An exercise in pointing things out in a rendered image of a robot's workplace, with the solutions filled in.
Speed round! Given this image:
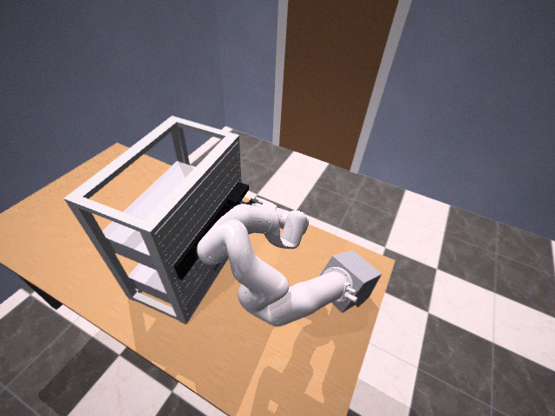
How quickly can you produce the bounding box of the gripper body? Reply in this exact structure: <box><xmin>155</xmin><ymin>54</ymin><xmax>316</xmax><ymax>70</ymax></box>
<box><xmin>251</xmin><ymin>198</ymin><xmax>278</xmax><ymax>211</ymax></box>

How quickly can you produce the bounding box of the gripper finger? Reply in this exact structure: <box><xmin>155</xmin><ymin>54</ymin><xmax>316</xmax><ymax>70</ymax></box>
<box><xmin>239</xmin><ymin>198</ymin><xmax>262</xmax><ymax>205</ymax></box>

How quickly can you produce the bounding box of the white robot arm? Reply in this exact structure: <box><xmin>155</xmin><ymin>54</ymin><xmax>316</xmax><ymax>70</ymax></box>
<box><xmin>197</xmin><ymin>205</ymin><xmax>357</xmax><ymax>327</ymax></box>

